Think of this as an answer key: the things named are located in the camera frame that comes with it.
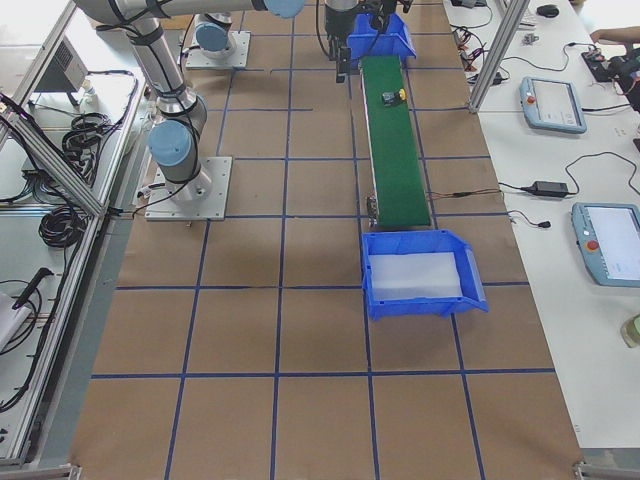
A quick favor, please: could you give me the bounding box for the green conveyor belt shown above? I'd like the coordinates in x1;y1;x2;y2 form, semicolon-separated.
360;56;431;229

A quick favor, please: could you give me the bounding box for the lower teach pendant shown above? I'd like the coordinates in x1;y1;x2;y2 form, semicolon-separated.
571;202;639;288

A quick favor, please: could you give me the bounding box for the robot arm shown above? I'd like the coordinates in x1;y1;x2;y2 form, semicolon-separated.
194;12;235;60
75;1;305;206

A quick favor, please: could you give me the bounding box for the yellow push button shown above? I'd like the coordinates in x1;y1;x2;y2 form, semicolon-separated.
381;88;407;107

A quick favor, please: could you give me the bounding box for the blue destination bin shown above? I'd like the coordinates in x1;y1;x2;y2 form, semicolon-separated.
362;230;489;320

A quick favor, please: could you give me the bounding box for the blue source bin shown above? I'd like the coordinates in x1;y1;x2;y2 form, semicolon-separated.
347;14;417;68

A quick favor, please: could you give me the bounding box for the white foam pad destination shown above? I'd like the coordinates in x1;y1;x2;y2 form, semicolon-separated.
370;252;462;301

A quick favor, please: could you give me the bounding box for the black power adapter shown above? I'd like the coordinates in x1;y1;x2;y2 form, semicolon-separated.
521;180;573;198

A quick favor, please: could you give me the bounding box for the black computer mouse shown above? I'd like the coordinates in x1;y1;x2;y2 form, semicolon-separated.
536;4;559;18

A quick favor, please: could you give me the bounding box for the upper teach pendant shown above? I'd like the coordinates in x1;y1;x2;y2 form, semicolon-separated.
519;77;587;134

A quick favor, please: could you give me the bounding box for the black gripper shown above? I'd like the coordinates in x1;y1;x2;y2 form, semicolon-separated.
324;0;360;83

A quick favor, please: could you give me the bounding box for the aluminium frame post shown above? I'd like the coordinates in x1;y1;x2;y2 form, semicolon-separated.
468;0;529;113

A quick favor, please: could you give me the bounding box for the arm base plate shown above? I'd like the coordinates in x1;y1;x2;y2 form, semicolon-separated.
144;156;233;221
185;31;251;70

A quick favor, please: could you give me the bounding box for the teach pendant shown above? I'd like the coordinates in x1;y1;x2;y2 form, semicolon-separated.
571;202;639;288
519;77;587;134

